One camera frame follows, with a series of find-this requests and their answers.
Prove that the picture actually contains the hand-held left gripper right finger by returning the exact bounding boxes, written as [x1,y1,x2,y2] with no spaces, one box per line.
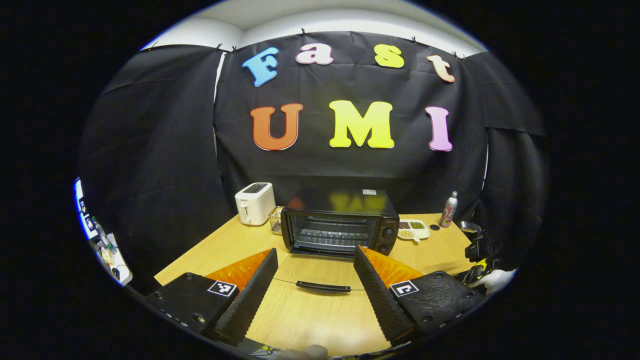
[353,245,486,346]

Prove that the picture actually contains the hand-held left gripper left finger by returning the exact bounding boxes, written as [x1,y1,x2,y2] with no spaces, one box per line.
[143,248,279,347]

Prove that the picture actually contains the black electric oven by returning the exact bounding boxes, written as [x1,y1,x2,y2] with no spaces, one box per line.
[271,187,400,294]

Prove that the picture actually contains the silver bottle with red label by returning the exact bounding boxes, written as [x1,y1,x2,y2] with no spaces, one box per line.
[438,190,459,229]

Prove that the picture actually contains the white divided plate with beans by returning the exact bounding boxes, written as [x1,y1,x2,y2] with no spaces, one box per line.
[398,219,431,244]

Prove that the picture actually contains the white toaster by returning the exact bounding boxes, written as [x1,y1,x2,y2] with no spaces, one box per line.
[234,182,277,227]

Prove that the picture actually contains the black backdrop cloth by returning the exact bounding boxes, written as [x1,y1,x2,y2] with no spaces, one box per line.
[77,31,548,296]

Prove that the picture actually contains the white cluttered side desk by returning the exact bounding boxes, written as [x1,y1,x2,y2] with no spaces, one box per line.
[73,177,134,287]

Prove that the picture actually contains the metal wire rack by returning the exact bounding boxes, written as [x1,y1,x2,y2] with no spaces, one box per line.
[268,206,284,236]

